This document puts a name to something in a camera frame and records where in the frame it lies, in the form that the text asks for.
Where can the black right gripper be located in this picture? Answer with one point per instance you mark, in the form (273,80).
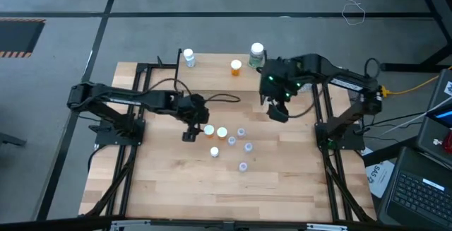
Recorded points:
(279,82)

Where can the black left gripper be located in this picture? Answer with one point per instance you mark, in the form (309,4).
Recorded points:
(194,111)

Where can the orange pill bottle white cap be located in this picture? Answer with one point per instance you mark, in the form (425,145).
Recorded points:
(221,132)
(209,130)
(236,65)

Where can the small white Excedrin bottle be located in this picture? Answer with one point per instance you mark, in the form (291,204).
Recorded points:
(214,151)

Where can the small clear plastic bottle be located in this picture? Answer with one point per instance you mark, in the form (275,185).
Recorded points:
(241,132)
(248,147)
(231,140)
(243,166)

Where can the large clear bottle green label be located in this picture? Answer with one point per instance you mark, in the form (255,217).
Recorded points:
(256,51)

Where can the clear bottle white cap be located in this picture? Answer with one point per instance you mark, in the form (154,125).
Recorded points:
(189,56)

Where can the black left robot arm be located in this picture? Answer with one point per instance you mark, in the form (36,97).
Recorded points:
(141,99)

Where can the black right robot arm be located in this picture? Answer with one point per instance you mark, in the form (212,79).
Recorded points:
(367,104)

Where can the white printed paper sheet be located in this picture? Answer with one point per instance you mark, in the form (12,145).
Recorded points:
(379,178)

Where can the black desk legs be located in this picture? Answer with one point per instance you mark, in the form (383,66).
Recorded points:
(406,67)

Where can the black laptop with keyboard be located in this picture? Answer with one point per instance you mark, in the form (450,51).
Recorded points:
(416,192)

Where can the black hazard-striped floor mat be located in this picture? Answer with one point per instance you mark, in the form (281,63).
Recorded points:
(17,36)

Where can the black aluminium rig frame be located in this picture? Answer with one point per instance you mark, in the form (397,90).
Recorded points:
(42,224)

